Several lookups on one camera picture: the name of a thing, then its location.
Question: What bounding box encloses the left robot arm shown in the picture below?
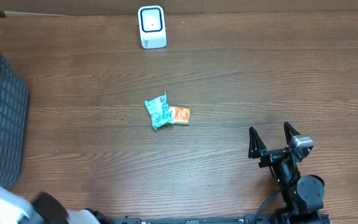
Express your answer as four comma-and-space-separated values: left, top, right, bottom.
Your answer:
0, 186, 112, 224

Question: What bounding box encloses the orange snack packet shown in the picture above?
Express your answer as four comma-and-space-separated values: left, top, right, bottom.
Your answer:
169, 106, 190, 125

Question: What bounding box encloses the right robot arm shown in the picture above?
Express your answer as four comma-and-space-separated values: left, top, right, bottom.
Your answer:
244, 122, 331, 224

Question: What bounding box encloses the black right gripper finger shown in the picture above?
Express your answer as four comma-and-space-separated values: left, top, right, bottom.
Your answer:
248, 126, 267, 159
283, 121, 300, 145

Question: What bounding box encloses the teal snack packet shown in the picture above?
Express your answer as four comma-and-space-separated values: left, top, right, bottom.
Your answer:
144, 93, 174, 131

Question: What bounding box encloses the cardboard backdrop wall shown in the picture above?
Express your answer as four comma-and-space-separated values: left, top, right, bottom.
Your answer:
0, 0, 358, 17

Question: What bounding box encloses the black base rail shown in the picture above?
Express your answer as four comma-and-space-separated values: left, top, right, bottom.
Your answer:
113, 213, 332, 224

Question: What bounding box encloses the dark grey mesh basket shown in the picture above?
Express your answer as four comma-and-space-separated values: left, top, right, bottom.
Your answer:
0, 52, 30, 188

